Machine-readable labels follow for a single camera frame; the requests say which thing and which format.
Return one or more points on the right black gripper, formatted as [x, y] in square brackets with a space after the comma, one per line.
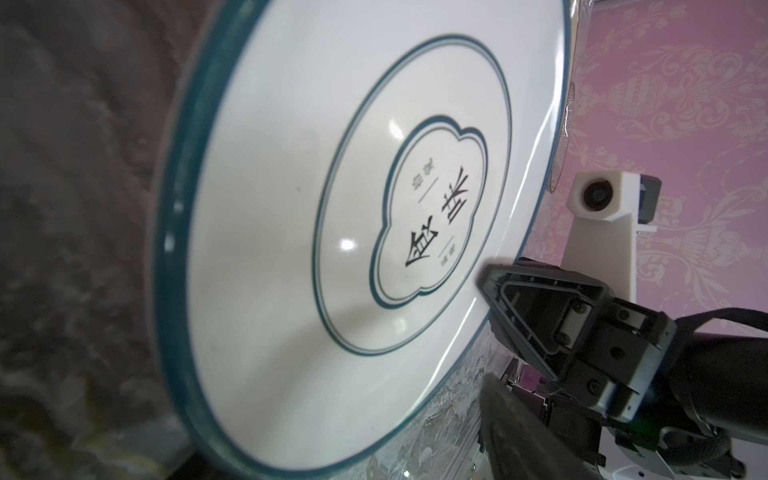
[636, 367]

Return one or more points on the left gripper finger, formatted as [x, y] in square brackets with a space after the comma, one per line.
[518, 444]

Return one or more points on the white plate green line pattern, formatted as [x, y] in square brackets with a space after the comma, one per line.
[335, 178]

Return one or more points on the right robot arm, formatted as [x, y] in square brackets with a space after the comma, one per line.
[580, 429]

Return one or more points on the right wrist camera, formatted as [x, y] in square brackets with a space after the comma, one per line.
[610, 209]

